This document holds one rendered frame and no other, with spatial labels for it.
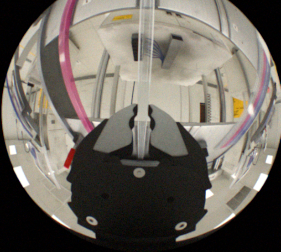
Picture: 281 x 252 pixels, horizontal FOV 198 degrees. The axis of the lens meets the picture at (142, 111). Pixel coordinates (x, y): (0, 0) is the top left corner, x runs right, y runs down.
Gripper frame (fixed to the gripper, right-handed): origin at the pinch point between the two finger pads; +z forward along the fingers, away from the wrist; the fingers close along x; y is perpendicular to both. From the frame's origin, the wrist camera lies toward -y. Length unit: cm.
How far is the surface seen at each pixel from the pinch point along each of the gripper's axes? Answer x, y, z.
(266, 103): 449, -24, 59
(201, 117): 39, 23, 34
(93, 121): -9.5, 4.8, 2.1
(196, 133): 12.0, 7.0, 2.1
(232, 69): 124, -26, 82
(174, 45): 11.7, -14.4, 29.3
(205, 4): 7.6, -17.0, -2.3
